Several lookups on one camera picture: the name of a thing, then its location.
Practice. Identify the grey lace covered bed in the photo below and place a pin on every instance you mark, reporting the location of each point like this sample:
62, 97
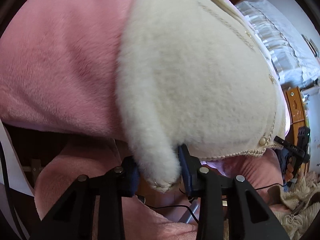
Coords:
295, 63

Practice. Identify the pink fleece bed blanket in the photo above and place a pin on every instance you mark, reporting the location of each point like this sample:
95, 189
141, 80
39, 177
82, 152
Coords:
59, 63

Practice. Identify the orange wooden drawer cabinet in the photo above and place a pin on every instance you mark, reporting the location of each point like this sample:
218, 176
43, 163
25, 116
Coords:
297, 113

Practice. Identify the beige knit blanket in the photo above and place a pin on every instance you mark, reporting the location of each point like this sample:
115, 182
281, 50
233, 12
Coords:
296, 209

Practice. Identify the cream fuzzy cardigan sweater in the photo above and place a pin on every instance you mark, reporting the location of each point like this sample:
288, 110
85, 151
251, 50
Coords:
194, 72

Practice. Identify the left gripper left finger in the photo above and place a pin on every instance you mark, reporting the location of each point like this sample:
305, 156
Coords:
91, 208

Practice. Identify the person's right hand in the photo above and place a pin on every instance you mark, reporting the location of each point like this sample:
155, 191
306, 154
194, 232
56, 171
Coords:
285, 161

